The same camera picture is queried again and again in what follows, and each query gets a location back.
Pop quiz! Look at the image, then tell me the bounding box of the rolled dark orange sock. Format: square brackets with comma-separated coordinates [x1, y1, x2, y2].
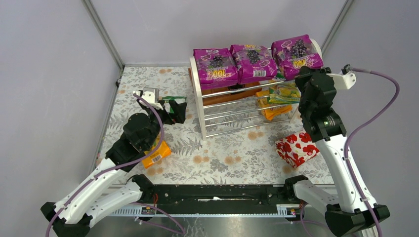
[228, 84, 245, 90]

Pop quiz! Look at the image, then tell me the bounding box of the orange bag under shelf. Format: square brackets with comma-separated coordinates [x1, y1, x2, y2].
[255, 90, 292, 120]

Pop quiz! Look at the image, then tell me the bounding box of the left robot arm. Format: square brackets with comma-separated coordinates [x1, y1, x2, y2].
[41, 98, 187, 237]

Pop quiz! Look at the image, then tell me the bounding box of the white metal shelf rack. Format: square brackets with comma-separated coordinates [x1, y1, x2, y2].
[189, 38, 325, 141]

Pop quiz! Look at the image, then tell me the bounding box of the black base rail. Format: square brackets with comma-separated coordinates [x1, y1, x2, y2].
[130, 175, 302, 218]

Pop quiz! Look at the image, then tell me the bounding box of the green yellow bag on shelf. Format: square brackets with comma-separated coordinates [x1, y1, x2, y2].
[267, 73, 301, 104]

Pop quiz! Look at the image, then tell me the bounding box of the orange wooden divider tray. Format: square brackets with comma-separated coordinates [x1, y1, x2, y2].
[202, 82, 262, 106]

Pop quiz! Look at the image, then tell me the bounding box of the red white floral bag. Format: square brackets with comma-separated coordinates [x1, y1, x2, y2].
[275, 131, 320, 168]

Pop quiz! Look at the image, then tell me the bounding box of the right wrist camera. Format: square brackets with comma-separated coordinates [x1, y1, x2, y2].
[327, 64, 357, 90]

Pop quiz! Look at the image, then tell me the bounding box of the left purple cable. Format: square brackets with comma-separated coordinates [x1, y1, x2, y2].
[44, 94, 165, 237]

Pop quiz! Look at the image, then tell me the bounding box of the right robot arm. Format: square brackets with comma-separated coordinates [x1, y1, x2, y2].
[284, 65, 390, 237]

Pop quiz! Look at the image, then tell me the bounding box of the purple candy bag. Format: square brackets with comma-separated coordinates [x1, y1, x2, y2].
[230, 44, 277, 84]
[271, 35, 324, 80]
[193, 48, 239, 90]

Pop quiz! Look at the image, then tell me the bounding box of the orange mango candy bag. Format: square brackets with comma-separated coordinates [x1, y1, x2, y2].
[142, 141, 171, 168]

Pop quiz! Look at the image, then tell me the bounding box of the green candy bag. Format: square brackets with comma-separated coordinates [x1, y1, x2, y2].
[162, 96, 187, 113]

